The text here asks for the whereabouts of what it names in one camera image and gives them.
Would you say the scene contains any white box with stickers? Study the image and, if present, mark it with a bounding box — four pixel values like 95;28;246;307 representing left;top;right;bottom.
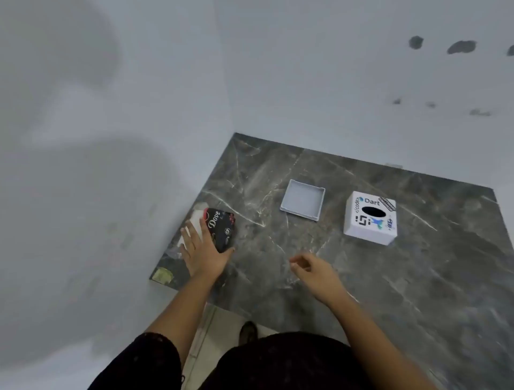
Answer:
343;191;398;246

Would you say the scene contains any white crumpled paper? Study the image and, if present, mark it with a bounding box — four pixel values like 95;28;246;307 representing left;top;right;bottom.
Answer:
177;204;209;260

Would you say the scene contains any person's right forearm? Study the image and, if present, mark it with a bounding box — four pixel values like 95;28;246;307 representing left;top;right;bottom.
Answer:
320;290;439;390

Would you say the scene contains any person's black clothing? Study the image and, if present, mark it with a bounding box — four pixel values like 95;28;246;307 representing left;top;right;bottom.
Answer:
88;331;376;390

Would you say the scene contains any person's right hand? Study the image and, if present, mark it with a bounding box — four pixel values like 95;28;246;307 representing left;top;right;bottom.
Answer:
289;252;344;308

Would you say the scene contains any person's dark shoe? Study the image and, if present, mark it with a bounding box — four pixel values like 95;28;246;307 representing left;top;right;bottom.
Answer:
239;321;258;346

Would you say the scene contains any grey square tray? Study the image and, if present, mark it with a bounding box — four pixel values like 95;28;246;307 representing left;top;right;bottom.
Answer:
279;179;326;222

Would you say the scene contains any person's left hand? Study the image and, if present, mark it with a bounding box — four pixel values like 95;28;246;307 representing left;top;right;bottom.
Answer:
180;217;236;280

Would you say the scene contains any person's left forearm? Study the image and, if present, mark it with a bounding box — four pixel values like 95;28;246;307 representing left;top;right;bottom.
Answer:
145;272;225;368

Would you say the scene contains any black chocolate packet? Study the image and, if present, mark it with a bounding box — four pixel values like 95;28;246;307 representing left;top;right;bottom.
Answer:
204;208;238;254

